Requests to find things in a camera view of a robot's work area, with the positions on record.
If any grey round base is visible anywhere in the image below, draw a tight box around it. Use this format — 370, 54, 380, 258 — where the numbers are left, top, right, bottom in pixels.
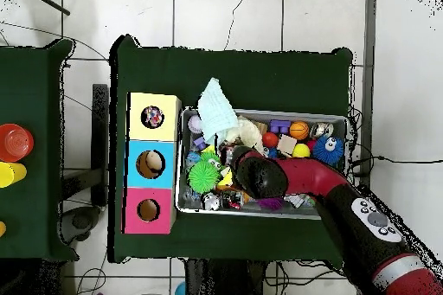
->
61, 205, 102, 244

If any shallow clear mesh bin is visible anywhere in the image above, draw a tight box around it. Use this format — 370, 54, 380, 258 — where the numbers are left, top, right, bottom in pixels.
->
175, 106, 349, 221

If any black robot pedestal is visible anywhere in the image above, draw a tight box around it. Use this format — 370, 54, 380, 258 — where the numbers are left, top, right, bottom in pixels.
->
184, 258, 267, 295

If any labelled tin can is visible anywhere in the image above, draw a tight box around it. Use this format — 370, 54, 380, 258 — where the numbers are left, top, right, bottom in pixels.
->
309, 121, 335, 140

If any red plastic cup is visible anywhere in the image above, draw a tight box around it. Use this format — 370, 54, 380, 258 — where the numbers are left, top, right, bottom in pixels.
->
0, 123, 35, 163

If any yellow plastic cup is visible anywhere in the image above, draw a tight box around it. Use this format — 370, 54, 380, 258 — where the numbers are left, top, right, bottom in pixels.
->
0, 161, 28, 189

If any black power cable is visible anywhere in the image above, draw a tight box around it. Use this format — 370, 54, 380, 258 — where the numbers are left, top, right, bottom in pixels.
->
349, 155, 443, 176

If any pale wooden cube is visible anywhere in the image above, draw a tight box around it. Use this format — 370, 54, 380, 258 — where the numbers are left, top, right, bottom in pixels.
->
276, 133, 298, 155

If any cream waffle cloth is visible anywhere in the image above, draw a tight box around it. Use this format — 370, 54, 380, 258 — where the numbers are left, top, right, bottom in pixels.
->
215, 116, 266, 154

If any multicolour patterned cloth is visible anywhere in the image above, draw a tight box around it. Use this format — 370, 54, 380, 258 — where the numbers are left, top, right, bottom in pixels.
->
141, 106, 164, 129

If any green spiky toy with eyes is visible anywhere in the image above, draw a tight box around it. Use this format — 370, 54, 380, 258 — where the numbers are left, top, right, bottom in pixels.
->
187, 151, 226, 195

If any orange red smooth ball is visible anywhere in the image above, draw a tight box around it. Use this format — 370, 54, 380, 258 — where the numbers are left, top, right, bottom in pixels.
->
261, 131, 279, 149

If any yellow tennis ball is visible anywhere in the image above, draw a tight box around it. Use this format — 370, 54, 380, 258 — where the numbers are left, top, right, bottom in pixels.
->
292, 143, 311, 159

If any neighbouring green covered table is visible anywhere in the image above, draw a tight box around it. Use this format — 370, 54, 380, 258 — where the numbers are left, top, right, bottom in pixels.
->
0, 38, 80, 263

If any small orange basketball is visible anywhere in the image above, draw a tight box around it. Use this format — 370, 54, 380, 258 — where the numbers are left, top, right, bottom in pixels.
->
289, 120, 310, 141

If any mint waffle cloth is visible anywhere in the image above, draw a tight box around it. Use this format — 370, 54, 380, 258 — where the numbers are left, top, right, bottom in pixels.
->
196, 77, 240, 145

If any black upright stand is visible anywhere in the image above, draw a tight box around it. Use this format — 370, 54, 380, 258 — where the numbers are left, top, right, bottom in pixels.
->
91, 83, 110, 208

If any dark tripod leg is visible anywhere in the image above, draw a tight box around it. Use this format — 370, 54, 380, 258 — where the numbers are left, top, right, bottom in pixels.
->
13, 0, 72, 16

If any dark green table cloth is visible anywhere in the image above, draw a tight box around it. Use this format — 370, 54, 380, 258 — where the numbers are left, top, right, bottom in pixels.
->
106, 34, 354, 270

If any blue spiky ball with eyes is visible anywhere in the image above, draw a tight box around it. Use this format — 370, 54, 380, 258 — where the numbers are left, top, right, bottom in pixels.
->
311, 134, 344, 166

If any wooden box with three holes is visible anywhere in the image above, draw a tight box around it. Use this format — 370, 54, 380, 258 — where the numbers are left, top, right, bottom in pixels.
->
122, 92, 183, 235

